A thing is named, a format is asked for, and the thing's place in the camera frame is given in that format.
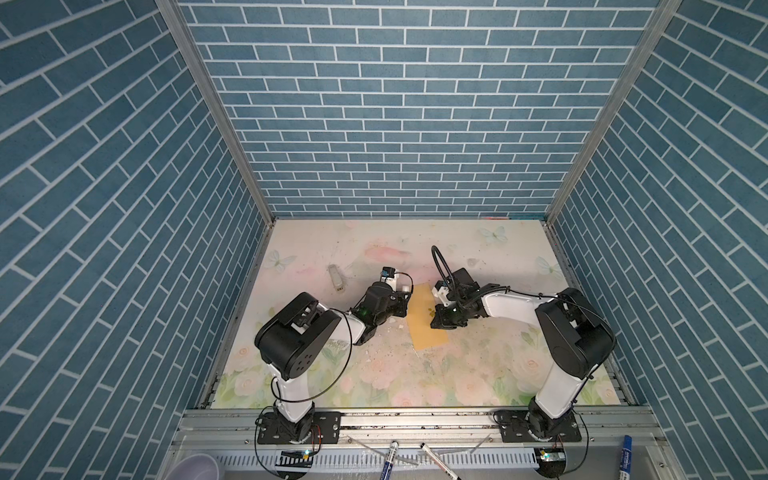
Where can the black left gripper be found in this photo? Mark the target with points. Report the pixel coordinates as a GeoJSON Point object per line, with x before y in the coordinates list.
{"type": "Point", "coordinates": [400, 302]}

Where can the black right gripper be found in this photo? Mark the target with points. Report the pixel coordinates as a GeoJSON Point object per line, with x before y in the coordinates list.
{"type": "Point", "coordinates": [440, 320]}

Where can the brown kraft envelope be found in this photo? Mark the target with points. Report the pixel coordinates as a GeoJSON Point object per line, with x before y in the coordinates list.
{"type": "Point", "coordinates": [420, 313]}

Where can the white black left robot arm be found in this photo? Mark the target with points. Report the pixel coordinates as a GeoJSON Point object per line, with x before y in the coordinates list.
{"type": "Point", "coordinates": [293, 338]}

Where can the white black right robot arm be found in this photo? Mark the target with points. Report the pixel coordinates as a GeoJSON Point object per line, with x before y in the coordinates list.
{"type": "Point", "coordinates": [577, 338]}

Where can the grey stapler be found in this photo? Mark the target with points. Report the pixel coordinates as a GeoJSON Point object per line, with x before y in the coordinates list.
{"type": "Point", "coordinates": [336, 277]}

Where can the black marker pen middle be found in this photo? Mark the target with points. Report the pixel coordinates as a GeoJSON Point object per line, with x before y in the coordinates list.
{"type": "Point", "coordinates": [437, 460]}

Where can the blue marker pen left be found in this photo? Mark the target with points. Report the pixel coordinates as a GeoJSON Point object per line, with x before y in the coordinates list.
{"type": "Point", "coordinates": [389, 461]}

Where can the blue marker pen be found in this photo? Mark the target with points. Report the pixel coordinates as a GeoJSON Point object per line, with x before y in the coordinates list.
{"type": "Point", "coordinates": [389, 461]}
{"type": "Point", "coordinates": [625, 464]}

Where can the left circuit board green led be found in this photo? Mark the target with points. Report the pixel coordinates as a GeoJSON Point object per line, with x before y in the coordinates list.
{"type": "Point", "coordinates": [293, 465]}

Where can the circuit board green led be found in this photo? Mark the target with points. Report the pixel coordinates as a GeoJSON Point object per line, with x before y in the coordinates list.
{"type": "Point", "coordinates": [551, 462]}
{"type": "Point", "coordinates": [293, 465]}

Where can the right circuit board green led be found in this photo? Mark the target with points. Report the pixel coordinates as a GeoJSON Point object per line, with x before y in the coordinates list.
{"type": "Point", "coordinates": [551, 462]}

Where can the blue marker pen right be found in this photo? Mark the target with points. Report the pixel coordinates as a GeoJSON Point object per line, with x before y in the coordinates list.
{"type": "Point", "coordinates": [625, 464]}

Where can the white cup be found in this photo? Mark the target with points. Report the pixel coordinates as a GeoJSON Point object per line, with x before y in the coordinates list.
{"type": "Point", "coordinates": [199, 466]}

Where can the metal corner post left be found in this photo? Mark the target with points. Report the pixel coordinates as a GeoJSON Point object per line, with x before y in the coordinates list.
{"type": "Point", "coordinates": [181, 34]}

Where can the metal corner post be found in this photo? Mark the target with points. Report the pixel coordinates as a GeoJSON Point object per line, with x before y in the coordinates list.
{"type": "Point", "coordinates": [181, 34]}
{"type": "Point", "coordinates": [656, 26]}

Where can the metal corner post right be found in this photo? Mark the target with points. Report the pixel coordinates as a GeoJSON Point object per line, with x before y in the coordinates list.
{"type": "Point", "coordinates": [656, 26]}

